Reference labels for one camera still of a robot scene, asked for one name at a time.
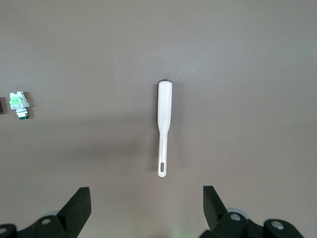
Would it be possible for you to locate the pale brush with black bristles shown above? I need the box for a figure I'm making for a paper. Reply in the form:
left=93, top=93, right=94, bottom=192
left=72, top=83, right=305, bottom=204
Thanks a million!
left=157, top=78, right=173, bottom=178

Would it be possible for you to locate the brown table mat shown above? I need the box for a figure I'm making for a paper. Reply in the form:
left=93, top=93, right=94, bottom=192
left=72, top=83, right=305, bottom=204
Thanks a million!
left=0, top=0, right=317, bottom=238

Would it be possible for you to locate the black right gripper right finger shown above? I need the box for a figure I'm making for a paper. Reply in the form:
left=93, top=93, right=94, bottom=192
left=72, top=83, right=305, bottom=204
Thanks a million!
left=202, top=185, right=305, bottom=238

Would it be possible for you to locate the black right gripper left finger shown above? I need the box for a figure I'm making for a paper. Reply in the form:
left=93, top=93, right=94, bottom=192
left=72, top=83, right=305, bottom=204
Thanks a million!
left=0, top=187, right=92, bottom=238

